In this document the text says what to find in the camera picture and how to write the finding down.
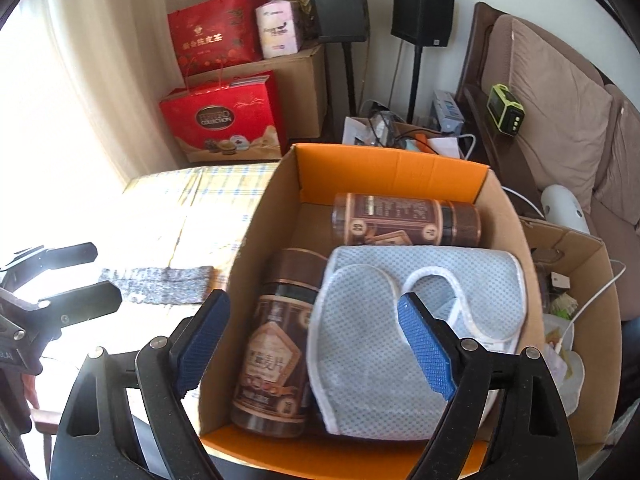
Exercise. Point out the brown oatmeal jar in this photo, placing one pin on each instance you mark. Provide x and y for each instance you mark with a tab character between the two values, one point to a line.
400	220
270	360

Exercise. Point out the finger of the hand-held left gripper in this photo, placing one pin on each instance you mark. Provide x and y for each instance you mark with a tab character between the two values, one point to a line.
70	256
85	301

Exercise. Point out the red gift box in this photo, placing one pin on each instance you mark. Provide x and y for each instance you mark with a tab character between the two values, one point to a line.
250	105

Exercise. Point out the white round device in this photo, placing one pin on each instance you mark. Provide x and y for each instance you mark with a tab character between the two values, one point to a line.
565	207

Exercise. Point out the grey knit cloth piece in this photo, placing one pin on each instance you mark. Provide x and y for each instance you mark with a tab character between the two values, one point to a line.
155	285

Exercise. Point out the light grey mesh bag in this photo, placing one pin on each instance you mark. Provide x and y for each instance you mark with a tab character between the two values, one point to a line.
360	360

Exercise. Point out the red gift bag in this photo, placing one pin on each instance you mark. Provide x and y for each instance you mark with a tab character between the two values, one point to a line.
215	30

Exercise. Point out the white pink tissue pack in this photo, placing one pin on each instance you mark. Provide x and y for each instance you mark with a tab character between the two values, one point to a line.
280	30

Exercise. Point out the green portable device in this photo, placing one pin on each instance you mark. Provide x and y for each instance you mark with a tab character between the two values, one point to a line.
505	110

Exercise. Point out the brown sofa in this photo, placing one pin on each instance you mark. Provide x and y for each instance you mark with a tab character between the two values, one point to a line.
625	285

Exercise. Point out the orange cardboard box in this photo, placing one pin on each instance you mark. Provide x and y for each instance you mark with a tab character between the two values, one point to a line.
280	220

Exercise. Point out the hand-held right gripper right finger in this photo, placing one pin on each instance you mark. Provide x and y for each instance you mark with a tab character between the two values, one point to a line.
427	355

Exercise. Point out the beige sofa cushion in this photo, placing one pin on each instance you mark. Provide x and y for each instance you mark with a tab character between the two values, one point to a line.
550	110
622	160

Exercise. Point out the black speaker stand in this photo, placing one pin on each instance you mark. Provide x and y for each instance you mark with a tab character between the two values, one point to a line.
415	85
348	80

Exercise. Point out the blue white small box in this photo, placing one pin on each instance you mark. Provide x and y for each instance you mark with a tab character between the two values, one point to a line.
450	110

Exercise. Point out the black speaker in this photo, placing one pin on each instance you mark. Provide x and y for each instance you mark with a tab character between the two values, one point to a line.
335	5
422	10

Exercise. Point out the white power adapter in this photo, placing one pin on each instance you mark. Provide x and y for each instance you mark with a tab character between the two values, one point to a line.
450	146

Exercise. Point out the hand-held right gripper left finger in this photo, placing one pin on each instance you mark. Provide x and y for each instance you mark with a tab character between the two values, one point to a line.
200	345

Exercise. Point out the large brown cardboard box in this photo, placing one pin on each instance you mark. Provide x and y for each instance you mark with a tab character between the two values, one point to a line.
300	90

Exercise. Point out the plain brown cardboard box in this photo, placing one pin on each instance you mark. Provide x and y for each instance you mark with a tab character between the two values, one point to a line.
595	280

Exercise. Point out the white curtain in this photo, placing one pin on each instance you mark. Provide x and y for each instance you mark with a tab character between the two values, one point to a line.
100	85

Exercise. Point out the yellow plaid tablecloth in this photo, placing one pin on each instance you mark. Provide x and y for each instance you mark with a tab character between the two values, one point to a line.
200	200

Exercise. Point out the clear plastic bag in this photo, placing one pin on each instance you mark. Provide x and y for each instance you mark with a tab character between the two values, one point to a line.
562	365

